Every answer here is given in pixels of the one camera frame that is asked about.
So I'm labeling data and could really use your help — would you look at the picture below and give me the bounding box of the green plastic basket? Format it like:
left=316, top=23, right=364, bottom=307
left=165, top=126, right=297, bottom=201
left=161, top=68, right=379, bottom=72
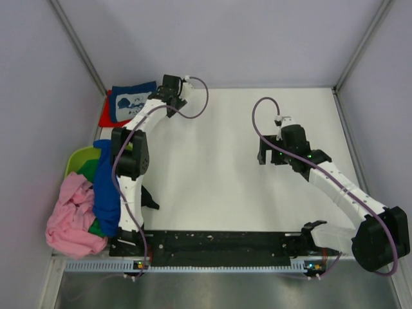
left=65, top=144, right=135, bottom=180

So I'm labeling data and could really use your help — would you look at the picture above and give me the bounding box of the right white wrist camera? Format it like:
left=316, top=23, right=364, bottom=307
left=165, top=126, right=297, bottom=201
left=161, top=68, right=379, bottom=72
left=274, top=115, right=295, bottom=127

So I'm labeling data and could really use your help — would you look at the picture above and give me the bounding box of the bright blue t shirt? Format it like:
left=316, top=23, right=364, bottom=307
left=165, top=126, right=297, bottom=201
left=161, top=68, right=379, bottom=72
left=93, top=139, right=120, bottom=238

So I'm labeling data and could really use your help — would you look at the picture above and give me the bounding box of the left aluminium frame post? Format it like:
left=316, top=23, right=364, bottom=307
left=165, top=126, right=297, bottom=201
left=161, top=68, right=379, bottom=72
left=47, top=0, right=108, bottom=96

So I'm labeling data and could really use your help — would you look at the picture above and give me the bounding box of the aluminium frame post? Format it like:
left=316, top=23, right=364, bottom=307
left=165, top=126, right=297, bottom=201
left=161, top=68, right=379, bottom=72
left=47, top=0, right=108, bottom=96
left=333, top=0, right=395, bottom=94

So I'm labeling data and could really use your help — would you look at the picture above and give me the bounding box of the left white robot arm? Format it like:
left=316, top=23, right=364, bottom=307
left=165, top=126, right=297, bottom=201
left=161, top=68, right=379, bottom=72
left=110, top=75, right=192, bottom=256

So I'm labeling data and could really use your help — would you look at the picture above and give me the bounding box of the green t shirt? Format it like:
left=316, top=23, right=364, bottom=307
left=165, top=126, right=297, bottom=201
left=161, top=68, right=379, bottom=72
left=77, top=159, right=106, bottom=238

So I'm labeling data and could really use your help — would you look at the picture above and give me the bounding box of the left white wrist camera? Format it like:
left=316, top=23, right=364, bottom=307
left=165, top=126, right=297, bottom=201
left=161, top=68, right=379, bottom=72
left=180, top=75, right=194, bottom=98

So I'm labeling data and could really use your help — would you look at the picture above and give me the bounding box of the pink t shirt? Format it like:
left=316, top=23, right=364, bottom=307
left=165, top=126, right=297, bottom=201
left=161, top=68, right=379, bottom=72
left=45, top=172, right=108, bottom=259

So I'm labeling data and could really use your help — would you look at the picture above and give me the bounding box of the folded red t shirt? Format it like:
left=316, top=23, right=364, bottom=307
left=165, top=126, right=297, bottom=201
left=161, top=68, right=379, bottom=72
left=98, top=90, right=130, bottom=128

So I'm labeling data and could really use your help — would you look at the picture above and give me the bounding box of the navy blue t shirt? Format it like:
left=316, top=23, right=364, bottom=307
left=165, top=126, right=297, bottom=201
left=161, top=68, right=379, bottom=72
left=109, top=81, right=157, bottom=123

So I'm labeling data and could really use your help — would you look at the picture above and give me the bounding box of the grey slotted cable duct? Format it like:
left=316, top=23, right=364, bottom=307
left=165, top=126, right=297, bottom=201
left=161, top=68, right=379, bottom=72
left=64, top=259, right=308, bottom=274

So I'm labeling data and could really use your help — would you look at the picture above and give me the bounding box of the black t shirt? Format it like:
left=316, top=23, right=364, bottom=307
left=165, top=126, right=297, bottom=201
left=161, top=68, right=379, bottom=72
left=141, top=186, right=160, bottom=210

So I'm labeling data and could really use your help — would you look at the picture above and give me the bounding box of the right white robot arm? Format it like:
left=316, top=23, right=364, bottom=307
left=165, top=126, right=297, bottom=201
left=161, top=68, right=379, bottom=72
left=257, top=124, right=411, bottom=272

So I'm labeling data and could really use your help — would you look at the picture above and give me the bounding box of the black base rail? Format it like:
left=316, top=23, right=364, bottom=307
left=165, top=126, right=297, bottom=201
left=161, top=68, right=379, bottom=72
left=109, top=230, right=326, bottom=267

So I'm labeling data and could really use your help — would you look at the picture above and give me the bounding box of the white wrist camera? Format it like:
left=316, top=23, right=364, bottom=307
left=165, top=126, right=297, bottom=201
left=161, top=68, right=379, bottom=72
left=180, top=75, right=194, bottom=98
left=274, top=115, right=295, bottom=127

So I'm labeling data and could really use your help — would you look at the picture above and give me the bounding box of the right aluminium frame post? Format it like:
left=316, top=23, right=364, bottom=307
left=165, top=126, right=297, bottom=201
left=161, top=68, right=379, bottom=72
left=333, top=0, right=395, bottom=94

